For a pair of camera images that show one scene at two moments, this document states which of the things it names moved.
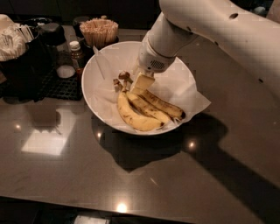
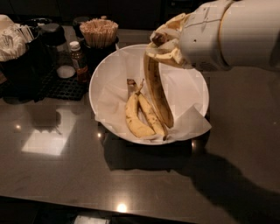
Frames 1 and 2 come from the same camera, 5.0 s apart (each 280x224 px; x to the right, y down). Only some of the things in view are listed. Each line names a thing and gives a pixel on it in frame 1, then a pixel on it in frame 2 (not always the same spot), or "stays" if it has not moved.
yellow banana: x=143 y=105 to x=153 y=119
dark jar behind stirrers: x=77 y=21 stays
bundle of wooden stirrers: x=99 y=31 stays
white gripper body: x=149 y=61 to x=201 y=38
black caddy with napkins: x=26 y=63 stays
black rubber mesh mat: x=54 y=87 stays
